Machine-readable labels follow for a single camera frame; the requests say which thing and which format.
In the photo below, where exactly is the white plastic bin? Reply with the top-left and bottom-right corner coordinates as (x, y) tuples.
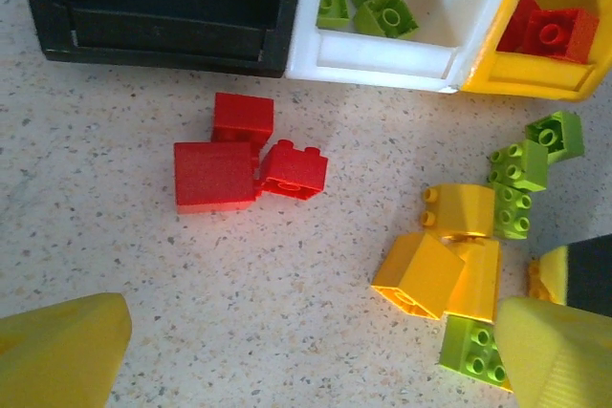
(285, 0), (521, 94)

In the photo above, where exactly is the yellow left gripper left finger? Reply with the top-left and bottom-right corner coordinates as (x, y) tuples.
(0, 291), (133, 408)

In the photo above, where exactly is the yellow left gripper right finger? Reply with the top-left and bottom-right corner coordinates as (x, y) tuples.
(495, 295), (612, 408)

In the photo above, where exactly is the black plastic bin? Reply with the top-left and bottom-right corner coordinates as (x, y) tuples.
(13, 0), (307, 78)

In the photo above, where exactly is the red lego brick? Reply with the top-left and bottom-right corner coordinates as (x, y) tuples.
(518, 8), (601, 65)
(173, 140), (263, 215)
(257, 139), (330, 202)
(210, 92), (275, 152)
(496, 0), (541, 54)

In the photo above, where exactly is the yellow lego brick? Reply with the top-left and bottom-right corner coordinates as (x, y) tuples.
(443, 235), (503, 323)
(420, 183), (496, 240)
(371, 231), (467, 321)
(527, 258), (551, 304)

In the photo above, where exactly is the yellow plastic bin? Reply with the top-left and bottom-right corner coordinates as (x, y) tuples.
(461, 0), (612, 103)

